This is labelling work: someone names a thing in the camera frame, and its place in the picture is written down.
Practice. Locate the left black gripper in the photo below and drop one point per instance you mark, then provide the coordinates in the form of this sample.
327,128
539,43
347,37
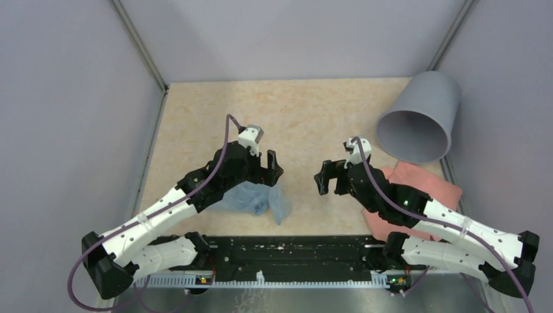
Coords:
269,176

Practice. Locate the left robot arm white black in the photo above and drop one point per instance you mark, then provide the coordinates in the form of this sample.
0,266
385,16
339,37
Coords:
118,258

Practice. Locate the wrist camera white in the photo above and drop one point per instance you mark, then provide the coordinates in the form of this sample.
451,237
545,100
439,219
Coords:
250,138
357,147

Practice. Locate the grey plastic trash bin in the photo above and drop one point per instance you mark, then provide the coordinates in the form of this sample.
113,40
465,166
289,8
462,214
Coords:
418,126

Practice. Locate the aluminium frame post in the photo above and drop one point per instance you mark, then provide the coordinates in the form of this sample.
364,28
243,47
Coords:
138,43
450,35

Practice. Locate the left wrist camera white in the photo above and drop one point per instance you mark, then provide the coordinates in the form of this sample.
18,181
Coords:
250,138

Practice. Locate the grey slotted cable duct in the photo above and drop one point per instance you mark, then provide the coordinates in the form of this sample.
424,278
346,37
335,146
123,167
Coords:
190,281

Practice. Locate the right aluminium frame post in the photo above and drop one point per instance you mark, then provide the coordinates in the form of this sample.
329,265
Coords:
450,35

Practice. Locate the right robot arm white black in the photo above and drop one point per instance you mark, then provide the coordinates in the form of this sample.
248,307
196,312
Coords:
503,260

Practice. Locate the left aluminium frame post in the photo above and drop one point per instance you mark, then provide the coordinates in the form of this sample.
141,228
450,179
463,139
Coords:
138,43

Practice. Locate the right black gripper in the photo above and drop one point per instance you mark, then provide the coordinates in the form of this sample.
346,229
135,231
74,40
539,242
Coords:
330,169

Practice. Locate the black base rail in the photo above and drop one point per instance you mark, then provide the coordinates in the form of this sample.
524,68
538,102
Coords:
313,258

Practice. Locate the pink cloth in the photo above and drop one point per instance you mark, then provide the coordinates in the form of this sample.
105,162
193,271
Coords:
408,174

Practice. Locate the blue plastic trash bag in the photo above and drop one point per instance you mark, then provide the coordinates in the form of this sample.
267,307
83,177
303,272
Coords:
255,199

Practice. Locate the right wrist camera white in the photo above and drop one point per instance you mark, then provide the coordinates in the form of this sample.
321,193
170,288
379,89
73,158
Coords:
357,147

